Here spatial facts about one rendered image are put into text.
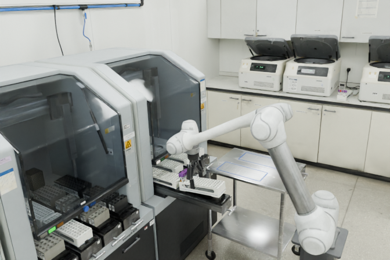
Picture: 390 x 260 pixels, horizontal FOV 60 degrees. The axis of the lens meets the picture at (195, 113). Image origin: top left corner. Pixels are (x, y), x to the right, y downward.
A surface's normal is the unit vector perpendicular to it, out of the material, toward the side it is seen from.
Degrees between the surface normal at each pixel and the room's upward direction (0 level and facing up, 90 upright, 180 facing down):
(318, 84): 90
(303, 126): 90
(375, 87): 90
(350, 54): 90
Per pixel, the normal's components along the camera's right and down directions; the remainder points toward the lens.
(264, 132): -0.57, 0.18
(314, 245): -0.42, 0.40
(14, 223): 0.84, 0.15
